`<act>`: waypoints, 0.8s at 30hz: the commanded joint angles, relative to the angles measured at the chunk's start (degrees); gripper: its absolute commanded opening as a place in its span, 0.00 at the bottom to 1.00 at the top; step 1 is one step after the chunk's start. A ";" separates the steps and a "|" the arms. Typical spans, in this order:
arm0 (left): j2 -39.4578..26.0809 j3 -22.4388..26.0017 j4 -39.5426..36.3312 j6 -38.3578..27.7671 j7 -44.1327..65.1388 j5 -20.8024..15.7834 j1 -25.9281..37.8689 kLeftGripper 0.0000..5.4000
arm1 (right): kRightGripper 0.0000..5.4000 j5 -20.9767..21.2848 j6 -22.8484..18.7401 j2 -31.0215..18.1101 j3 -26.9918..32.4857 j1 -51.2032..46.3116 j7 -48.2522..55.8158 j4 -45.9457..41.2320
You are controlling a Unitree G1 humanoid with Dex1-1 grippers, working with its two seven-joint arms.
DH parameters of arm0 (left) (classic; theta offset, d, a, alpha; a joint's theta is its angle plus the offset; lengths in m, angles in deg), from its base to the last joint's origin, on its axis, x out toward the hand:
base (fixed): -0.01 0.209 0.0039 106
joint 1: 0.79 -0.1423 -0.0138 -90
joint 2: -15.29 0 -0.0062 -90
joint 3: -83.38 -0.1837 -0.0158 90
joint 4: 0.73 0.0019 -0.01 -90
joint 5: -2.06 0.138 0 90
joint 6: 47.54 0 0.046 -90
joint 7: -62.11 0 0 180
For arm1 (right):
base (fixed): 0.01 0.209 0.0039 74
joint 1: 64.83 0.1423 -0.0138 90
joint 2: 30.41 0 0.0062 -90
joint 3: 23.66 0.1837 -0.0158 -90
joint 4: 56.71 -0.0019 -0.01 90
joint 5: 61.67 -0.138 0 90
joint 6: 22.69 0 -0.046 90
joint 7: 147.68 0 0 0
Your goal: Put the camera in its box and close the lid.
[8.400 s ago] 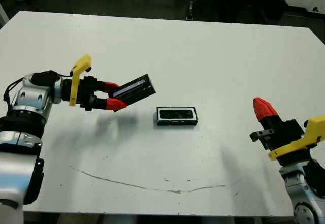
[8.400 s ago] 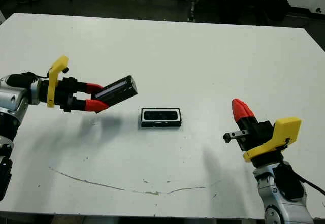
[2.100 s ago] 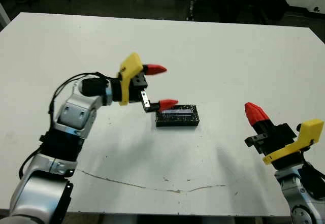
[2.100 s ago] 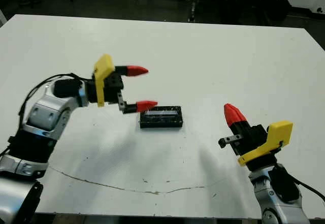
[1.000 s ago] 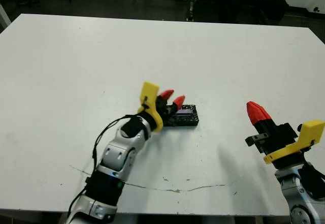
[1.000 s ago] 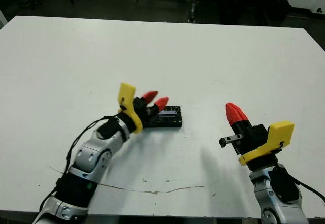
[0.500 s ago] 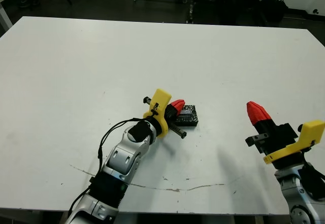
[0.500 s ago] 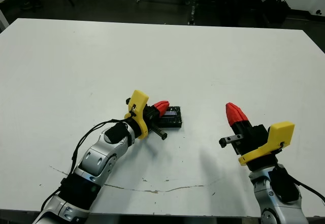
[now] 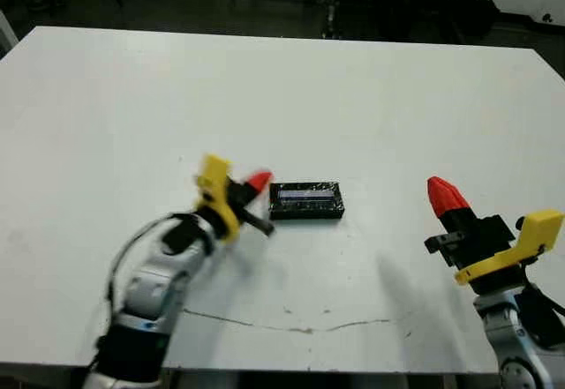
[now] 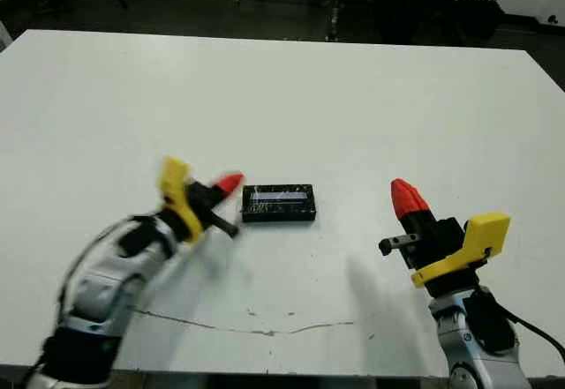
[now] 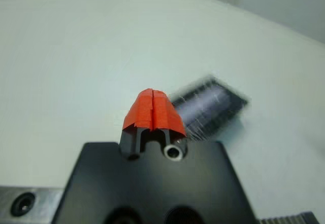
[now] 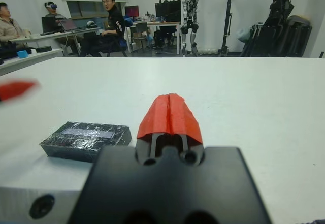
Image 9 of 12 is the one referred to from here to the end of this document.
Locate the white furniture leg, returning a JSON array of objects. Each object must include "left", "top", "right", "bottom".
[{"left": 0, "top": 9, "right": 19, "bottom": 57}]

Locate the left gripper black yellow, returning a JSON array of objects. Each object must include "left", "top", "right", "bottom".
[{"left": 193, "top": 153, "right": 277, "bottom": 243}]

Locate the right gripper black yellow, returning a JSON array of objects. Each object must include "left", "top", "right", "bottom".
[{"left": 424, "top": 176, "right": 565, "bottom": 295}]

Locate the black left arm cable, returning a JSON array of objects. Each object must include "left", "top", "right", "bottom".
[{"left": 94, "top": 214, "right": 177, "bottom": 363}]

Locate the black bag with tools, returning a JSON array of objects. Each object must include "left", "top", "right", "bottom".
[{"left": 452, "top": 0, "right": 502, "bottom": 33}]

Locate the glossy black box lid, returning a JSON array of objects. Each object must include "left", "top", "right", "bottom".
[{"left": 268, "top": 180, "right": 345, "bottom": 221}]

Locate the metal stand pole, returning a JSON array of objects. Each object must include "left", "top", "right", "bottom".
[{"left": 321, "top": 0, "right": 341, "bottom": 40}]

